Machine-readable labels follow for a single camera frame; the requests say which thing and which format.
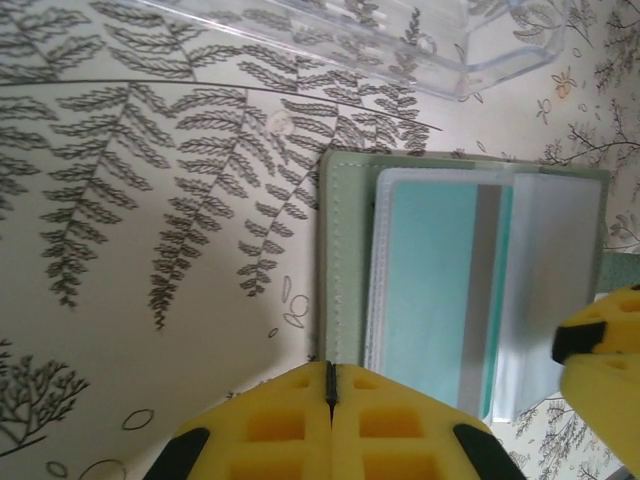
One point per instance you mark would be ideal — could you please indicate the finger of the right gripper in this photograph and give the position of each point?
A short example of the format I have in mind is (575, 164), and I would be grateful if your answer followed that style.
(605, 400)
(615, 330)

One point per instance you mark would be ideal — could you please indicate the teal card silver stripe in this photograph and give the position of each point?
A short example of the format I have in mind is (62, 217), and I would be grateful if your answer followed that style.
(435, 275)

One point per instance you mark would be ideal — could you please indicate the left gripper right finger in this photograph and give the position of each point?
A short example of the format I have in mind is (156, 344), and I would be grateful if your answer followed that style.
(400, 425)

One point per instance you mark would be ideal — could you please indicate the clear acrylic card organizer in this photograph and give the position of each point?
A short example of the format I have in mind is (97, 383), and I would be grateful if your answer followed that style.
(475, 40)

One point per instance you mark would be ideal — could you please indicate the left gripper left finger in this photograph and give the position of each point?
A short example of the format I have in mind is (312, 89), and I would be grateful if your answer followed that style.
(280, 415)

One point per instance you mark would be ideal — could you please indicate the green card holder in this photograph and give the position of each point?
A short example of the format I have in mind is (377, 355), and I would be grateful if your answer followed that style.
(350, 225)

